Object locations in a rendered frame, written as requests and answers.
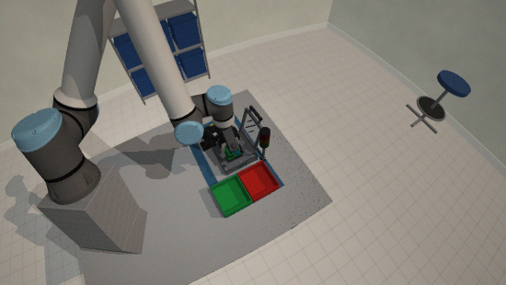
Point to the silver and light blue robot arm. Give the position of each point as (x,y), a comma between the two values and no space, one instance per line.
(50,138)

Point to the green circuit board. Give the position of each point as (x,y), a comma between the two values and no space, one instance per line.
(231,155)

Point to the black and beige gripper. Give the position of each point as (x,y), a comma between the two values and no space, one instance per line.
(221,141)

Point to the red bin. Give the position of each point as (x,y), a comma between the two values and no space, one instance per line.
(258,181)

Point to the green bin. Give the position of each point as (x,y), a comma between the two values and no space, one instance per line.
(231,194)

